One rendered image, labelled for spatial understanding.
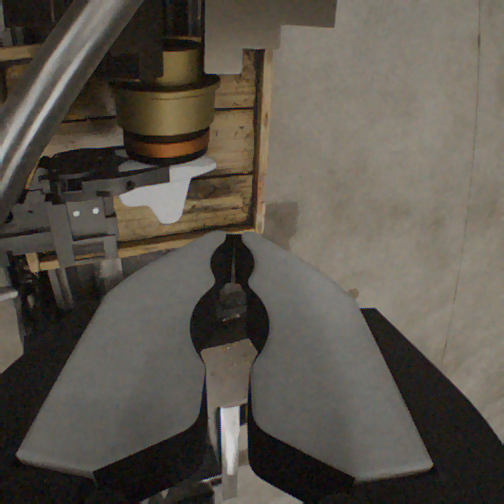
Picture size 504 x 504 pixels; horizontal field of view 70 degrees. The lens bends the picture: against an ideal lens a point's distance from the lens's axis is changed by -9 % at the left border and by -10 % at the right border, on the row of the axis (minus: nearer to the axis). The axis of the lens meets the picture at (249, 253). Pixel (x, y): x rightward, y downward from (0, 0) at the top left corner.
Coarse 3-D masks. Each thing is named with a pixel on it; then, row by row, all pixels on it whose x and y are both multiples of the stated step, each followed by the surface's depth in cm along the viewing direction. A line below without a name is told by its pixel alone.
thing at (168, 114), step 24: (168, 48) 32; (192, 48) 28; (168, 72) 28; (192, 72) 29; (120, 96) 29; (144, 96) 27; (168, 96) 28; (192, 96) 28; (120, 120) 30; (144, 120) 29; (168, 120) 29; (192, 120) 30; (144, 144) 31; (168, 144) 31; (192, 144) 32
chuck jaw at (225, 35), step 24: (216, 0) 27; (240, 0) 27; (264, 0) 27; (288, 0) 28; (312, 0) 28; (336, 0) 28; (216, 24) 28; (240, 24) 28; (264, 24) 28; (288, 24) 29; (312, 24) 29; (216, 48) 29; (240, 48) 29; (264, 48) 29; (216, 72) 30; (240, 72) 30
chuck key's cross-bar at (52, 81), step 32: (96, 0) 7; (128, 0) 7; (64, 32) 7; (96, 32) 7; (32, 64) 7; (64, 64) 7; (96, 64) 8; (32, 96) 7; (64, 96) 7; (0, 128) 7; (32, 128) 7; (0, 160) 7; (32, 160) 7; (0, 192) 7; (0, 224) 7
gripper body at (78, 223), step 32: (64, 160) 32; (96, 160) 32; (32, 192) 30; (64, 192) 29; (32, 224) 32; (64, 224) 31; (96, 224) 32; (0, 256) 31; (64, 256) 32; (96, 256) 33
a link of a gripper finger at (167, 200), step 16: (128, 160) 33; (208, 160) 35; (176, 176) 33; (192, 176) 34; (128, 192) 33; (144, 192) 33; (160, 192) 34; (176, 192) 35; (160, 208) 35; (176, 208) 35
